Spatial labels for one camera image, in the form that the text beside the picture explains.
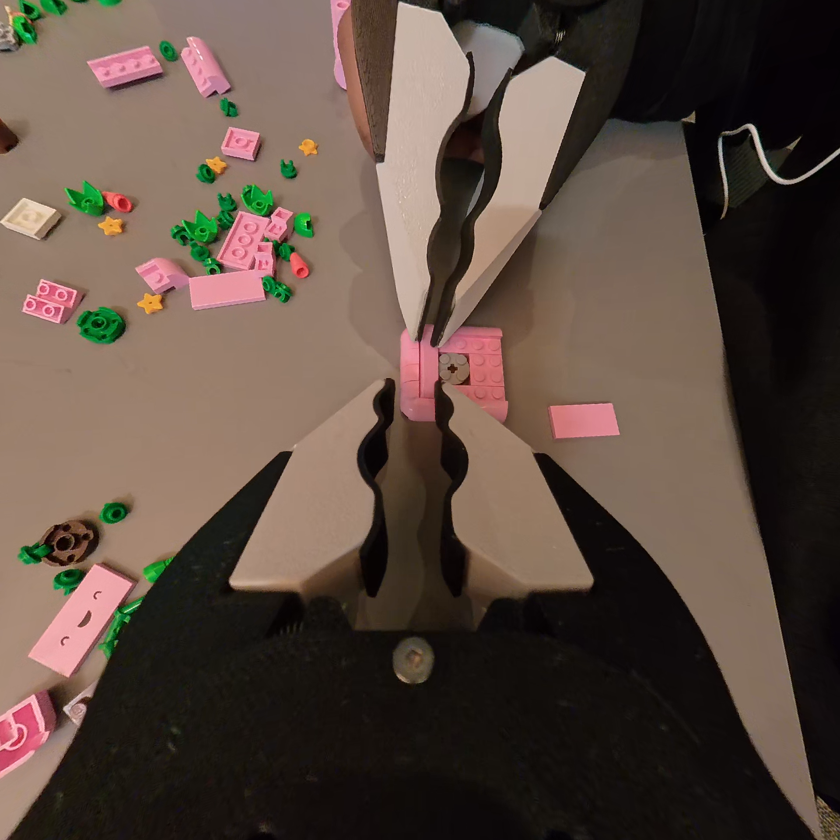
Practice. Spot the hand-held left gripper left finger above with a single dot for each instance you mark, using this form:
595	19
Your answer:
308	525

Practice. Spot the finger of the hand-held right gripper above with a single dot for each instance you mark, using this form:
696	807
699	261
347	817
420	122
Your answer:
531	144
413	131

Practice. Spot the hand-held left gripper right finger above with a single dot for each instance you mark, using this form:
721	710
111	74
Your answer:
518	525

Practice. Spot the pink rectangular tile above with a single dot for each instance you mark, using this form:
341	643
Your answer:
226	289
584	420

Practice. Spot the pink square brick base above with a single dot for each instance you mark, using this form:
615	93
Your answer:
482	380

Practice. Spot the person's right forearm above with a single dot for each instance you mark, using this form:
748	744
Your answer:
722	52

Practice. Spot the person's right hand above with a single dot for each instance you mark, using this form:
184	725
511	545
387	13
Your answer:
359	124

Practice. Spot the yellow star piece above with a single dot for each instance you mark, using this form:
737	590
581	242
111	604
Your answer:
308	147
150	302
216	165
111	226

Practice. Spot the pink and brown brick figure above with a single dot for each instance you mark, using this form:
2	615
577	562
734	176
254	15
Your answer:
340	39

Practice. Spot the small green stem piece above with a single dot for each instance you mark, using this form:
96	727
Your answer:
288	169

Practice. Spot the pink square jumper plate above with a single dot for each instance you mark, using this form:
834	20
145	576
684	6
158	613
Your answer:
241	143

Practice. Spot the coral cone piece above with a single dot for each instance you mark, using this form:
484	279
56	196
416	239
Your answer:
118	201
300	266

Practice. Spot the pink plate with holes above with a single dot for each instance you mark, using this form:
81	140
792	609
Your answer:
243	241

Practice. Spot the green octagonal web piece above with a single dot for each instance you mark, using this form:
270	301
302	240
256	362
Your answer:
119	627

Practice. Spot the pink half cylinder brick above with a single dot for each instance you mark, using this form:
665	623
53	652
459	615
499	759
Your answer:
205	65

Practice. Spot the dark brown round plate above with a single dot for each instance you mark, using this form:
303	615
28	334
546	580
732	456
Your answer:
82	535

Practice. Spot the pink face tile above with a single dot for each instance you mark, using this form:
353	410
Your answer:
82	620

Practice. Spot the person's black clothing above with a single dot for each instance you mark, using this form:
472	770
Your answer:
774	459

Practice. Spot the green round studded plate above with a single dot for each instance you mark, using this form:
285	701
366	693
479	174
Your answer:
100	325

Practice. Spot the pink curved brick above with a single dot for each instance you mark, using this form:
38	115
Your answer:
161	275

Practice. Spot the green spiky leaf element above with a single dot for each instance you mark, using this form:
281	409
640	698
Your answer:
85	200

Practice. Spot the pink stepped studded plate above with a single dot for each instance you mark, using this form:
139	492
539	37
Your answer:
52	302

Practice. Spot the pink corner panel brick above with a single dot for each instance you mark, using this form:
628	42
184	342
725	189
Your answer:
26	735

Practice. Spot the white square plate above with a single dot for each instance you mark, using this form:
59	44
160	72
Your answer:
29	218

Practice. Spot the brown round brick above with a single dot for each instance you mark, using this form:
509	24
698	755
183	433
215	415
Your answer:
8	136

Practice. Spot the small grey piece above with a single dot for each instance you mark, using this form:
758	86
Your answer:
6	40

